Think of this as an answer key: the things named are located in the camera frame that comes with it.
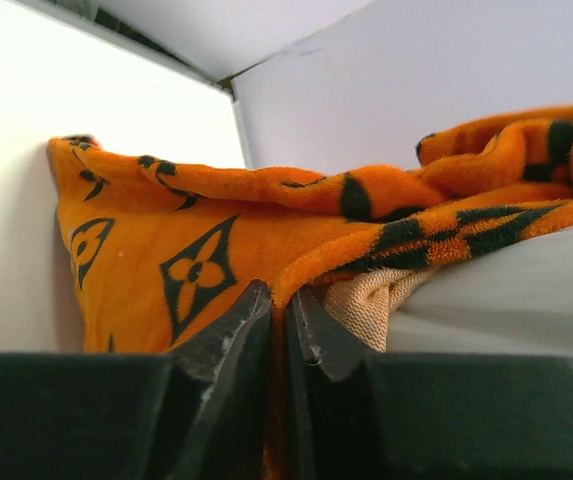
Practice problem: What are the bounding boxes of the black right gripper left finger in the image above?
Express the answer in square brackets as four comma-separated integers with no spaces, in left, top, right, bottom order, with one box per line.
[0,281,271,479]

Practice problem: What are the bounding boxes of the orange patterned pillowcase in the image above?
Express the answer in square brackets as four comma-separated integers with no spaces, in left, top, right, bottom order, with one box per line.
[47,106,573,479]

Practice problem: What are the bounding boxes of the white pillow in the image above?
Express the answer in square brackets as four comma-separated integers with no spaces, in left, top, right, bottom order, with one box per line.
[387,227,573,353]

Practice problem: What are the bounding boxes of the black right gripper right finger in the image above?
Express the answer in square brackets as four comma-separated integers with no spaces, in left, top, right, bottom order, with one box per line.
[287,291,573,479]

